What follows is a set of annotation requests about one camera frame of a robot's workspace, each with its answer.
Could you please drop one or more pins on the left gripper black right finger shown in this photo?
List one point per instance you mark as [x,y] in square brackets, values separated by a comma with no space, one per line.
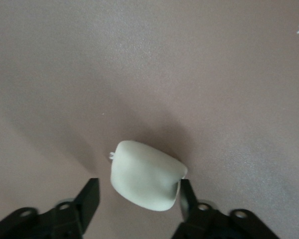
[214,224]

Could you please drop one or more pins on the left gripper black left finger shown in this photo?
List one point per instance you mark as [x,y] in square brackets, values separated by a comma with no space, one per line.
[64,219]

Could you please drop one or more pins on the white steamed bun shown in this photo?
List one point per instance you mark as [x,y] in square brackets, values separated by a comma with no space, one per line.
[144,176]

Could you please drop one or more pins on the brown table cover mat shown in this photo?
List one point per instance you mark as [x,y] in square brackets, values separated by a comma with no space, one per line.
[139,62]

